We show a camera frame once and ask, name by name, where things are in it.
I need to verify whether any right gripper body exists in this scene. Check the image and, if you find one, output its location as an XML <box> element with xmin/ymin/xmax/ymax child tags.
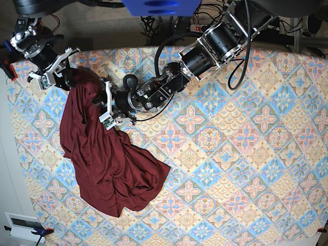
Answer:
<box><xmin>24</xmin><ymin>42</ymin><xmax>58</xmax><ymax>73</ymax></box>

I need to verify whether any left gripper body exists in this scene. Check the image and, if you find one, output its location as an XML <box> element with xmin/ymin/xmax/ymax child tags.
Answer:
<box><xmin>112</xmin><ymin>75</ymin><xmax>140</xmax><ymax>118</ymax></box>

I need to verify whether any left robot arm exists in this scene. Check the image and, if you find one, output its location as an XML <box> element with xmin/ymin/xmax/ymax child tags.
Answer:
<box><xmin>92</xmin><ymin>1</ymin><xmax>276</xmax><ymax>122</ymax></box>

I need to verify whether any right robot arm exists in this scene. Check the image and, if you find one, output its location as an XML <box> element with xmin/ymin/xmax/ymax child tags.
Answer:
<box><xmin>10</xmin><ymin>1</ymin><xmax>79</xmax><ymax>91</ymax></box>

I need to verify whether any orange black clamp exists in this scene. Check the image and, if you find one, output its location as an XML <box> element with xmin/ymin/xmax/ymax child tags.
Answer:
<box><xmin>1</xmin><ymin>59</ymin><xmax>17</xmax><ymax>81</ymax></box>

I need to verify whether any white power strip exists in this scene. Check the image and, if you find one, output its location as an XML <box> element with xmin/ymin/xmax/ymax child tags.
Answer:
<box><xmin>190</xmin><ymin>24</ymin><xmax>210</xmax><ymax>33</ymax></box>

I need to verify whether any patterned tablecloth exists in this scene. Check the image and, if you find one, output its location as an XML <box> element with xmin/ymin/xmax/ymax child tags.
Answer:
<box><xmin>5</xmin><ymin>50</ymin><xmax>327</xmax><ymax>245</ymax></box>

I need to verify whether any blue clamp lower left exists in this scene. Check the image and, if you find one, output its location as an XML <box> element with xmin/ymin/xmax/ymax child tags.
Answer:
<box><xmin>4</xmin><ymin>226</ymin><xmax>54</xmax><ymax>245</ymax></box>

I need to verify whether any round speaker top right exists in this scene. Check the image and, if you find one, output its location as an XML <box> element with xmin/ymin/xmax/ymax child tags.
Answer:
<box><xmin>302</xmin><ymin>14</ymin><xmax>322</xmax><ymax>37</ymax></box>

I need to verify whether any orange clamp lower right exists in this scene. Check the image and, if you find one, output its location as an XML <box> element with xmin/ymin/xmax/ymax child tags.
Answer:
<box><xmin>317</xmin><ymin>228</ymin><xmax>327</xmax><ymax>233</ymax></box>

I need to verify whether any blue handled clamp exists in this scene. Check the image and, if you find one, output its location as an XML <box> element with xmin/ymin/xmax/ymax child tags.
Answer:
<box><xmin>4</xmin><ymin>40</ymin><xmax>16</xmax><ymax>55</ymax></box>

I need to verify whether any tangle of black cables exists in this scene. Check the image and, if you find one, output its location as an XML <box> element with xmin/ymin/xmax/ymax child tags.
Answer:
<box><xmin>139</xmin><ymin>15</ymin><xmax>190</xmax><ymax>47</ymax></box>

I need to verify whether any blue plastic mount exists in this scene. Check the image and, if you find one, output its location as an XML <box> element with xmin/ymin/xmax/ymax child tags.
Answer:
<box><xmin>121</xmin><ymin>0</ymin><xmax>201</xmax><ymax>16</ymax></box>

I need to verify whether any white wall box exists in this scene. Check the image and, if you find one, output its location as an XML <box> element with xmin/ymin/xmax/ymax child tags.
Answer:
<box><xmin>5</xmin><ymin>212</ymin><xmax>43</xmax><ymax>243</ymax></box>

